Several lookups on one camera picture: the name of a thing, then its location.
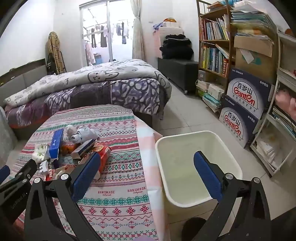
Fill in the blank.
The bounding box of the wooden bookshelf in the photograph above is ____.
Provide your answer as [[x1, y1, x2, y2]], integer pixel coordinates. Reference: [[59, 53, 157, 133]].
[[196, 0, 235, 98]]

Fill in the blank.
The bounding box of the hanging laundry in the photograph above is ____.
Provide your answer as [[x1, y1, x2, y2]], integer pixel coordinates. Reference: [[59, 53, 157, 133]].
[[83, 20, 130, 48]]

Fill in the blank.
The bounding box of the stack of papers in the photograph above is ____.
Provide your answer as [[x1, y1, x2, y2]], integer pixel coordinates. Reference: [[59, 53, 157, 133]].
[[230, 9, 277, 42]]

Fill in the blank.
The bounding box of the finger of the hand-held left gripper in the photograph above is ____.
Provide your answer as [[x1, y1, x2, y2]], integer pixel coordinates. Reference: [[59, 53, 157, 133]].
[[0, 159, 38, 193], [0, 165, 11, 184]]

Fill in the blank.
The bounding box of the bed with purple quilt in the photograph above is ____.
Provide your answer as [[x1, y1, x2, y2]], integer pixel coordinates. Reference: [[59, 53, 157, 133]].
[[5, 77, 173, 130]]

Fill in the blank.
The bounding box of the pink soft item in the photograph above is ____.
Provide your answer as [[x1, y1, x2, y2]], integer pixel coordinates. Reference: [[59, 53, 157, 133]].
[[275, 89, 296, 114]]

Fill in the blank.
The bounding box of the glossy food wrapper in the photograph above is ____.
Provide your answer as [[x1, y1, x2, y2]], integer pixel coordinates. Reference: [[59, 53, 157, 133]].
[[92, 143, 109, 154]]

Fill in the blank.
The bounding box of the long blue box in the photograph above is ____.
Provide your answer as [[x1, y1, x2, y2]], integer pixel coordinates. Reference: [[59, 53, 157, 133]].
[[49, 128, 65, 161]]

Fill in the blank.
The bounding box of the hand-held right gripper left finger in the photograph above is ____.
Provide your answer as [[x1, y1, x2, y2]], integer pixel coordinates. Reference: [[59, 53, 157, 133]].
[[24, 152, 102, 241]]

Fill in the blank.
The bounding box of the black storage bench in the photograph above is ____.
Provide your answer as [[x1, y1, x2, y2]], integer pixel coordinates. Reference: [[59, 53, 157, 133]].
[[158, 58, 199, 95]]

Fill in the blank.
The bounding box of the white shelf rack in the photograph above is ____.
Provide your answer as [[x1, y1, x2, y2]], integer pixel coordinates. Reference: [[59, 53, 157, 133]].
[[250, 31, 296, 179]]

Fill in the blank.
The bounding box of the brown cardboard box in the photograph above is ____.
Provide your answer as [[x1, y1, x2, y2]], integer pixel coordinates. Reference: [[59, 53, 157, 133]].
[[233, 35, 278, 77]]

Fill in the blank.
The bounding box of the white plastic bin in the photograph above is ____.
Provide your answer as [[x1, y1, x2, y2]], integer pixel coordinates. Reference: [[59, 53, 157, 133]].
[[155, 130, 243, 216]]

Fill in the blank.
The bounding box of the white floral tissue packet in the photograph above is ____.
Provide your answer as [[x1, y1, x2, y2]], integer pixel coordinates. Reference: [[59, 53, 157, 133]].
[[31, 143, 50, 163]]

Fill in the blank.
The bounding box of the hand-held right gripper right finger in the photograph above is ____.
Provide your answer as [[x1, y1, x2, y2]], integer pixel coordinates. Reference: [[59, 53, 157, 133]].
[[193, 151, 271, 241]]

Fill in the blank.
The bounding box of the brown and dark blue box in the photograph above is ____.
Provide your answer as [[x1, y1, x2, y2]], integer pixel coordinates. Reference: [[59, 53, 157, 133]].
[[70, 138, 97, 161]]

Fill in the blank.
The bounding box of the black hanging bag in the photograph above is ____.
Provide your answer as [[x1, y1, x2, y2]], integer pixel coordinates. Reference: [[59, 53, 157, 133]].
[[46, 53, 56, 75]]

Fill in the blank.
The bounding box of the sliding glass door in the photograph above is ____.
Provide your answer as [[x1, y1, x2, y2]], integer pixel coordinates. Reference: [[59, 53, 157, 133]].
[[79, 0, 135, 67]]

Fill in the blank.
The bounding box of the pile of black clothes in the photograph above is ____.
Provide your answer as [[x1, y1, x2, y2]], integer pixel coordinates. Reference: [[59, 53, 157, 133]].
[[159, 34, 194, 60]]

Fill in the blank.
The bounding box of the tan plaid scarf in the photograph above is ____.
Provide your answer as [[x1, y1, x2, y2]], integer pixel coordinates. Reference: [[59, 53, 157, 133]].
[[48, 32, 64, 75]]

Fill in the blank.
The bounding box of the grey textured sheet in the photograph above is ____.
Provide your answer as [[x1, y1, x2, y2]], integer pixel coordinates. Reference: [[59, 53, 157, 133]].
[[0, 106, 18, 168]]

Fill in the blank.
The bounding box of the patterned woven tablecloth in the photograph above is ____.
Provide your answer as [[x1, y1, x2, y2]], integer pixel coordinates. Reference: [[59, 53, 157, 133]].
[[11, 104, 162, 241]]

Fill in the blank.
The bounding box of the pink checked cloth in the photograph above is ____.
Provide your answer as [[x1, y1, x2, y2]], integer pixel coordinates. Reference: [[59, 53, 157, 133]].
[[134, 115, 171, 241]]

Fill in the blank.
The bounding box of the orange peel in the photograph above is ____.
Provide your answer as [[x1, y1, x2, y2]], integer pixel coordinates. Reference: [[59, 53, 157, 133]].
[[60, 144, 78, 156]]

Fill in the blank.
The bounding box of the row of thin books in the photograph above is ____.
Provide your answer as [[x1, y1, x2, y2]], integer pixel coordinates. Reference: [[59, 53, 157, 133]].
[[200, 14, 231, 41]]

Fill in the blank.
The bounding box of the grey cartoon print quilt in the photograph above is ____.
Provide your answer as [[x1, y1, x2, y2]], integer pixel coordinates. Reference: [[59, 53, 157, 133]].
[[3, 59, 173, 108]]

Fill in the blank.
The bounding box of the pale curtain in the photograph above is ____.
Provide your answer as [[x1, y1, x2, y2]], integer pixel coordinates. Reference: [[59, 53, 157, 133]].
[[130, 0, 147, 62]]

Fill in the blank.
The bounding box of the white red notched cardboard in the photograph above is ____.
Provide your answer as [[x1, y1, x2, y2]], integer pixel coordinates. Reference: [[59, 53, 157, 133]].
[[37, 161, 59, 182]]

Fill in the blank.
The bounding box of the row of thick books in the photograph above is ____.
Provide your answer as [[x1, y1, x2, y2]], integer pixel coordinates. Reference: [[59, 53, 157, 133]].
[[200, 44, 230, 77]]

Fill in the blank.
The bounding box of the grey white wrapper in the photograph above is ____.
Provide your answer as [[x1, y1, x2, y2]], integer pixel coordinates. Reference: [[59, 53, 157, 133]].
[[70, 127, 99, 143]]

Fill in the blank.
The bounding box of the grey padded headboard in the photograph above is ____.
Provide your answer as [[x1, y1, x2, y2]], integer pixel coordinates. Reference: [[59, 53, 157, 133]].
[[0, 58, 48, 107]]

